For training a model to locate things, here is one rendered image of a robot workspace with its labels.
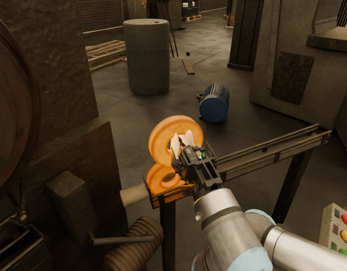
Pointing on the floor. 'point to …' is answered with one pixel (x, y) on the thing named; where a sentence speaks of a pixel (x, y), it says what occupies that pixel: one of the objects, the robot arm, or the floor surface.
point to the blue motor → (215, 104)
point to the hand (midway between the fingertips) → (176, 136)
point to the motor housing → (111, 264)
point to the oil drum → (147, 55)
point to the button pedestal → (326, 232)
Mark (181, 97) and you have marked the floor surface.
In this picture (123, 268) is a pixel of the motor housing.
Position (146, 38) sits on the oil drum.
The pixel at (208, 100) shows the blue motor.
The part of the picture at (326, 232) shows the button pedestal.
